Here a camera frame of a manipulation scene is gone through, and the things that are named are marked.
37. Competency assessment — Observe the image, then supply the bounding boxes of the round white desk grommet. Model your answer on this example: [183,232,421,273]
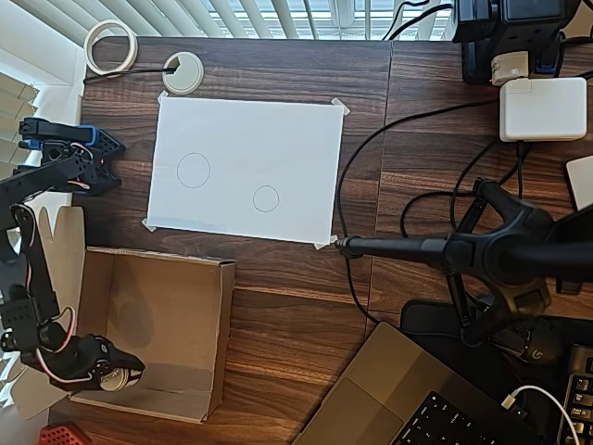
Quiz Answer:
[161,51,205,95]

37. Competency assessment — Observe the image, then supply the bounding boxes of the black tripod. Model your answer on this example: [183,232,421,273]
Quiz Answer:
[333,178,593,349]

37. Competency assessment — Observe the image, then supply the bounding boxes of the white square power adapter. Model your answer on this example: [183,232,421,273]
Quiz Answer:
[498,76,588,143]

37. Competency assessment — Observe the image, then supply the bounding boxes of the grey laptop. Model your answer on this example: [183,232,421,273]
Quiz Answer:
[290,322,549,445]

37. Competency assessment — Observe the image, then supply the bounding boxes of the small white plug adapter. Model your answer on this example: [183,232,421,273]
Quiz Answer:
[490,50,530,87]

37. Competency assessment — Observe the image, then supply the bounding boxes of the black power strip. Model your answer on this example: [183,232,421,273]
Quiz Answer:
[451,0,583,87]

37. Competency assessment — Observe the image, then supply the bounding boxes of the black keyboard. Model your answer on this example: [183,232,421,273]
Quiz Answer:
[562,342,593,445]

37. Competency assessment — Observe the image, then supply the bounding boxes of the looped black adapter cable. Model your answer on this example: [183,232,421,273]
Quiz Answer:
[400,138,530,241]

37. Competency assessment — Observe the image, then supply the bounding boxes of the black power cable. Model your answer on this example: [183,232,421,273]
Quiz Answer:
[383,0,456,42]

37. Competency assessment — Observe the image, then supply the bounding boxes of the black computer mouse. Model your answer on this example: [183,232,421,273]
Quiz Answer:
[521,319,569,365]

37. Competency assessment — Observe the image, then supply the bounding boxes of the silver flat device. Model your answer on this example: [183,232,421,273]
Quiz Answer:
[564,155,593,212]

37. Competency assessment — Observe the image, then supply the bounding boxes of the white paper sheet with circles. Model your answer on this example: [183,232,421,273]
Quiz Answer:
[146,95,345,246]

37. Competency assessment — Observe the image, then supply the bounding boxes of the thin black cable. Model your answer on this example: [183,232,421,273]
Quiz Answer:
[82,64,180,85]

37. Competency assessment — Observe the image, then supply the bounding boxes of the cream vertical window blinds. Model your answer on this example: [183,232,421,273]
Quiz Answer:
[0,69,43,418]
[25,0,458,42]

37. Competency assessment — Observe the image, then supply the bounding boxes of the masking tape roll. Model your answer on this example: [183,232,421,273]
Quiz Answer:
[83,20,139,76]

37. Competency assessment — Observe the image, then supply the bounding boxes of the long black cable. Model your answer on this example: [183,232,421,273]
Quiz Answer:
[334,97,501,325]

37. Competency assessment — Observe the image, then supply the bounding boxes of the black mouse pad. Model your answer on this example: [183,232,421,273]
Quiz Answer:
[400,299,593,418]

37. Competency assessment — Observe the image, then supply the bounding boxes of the open cardboard box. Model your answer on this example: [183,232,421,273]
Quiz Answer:
[8,206,237,426]

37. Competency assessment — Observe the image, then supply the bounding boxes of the white charging cable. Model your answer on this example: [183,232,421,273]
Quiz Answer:
[504,384,583,445]

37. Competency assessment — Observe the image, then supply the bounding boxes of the blue plug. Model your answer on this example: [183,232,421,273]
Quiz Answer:
[530,44,564,78]

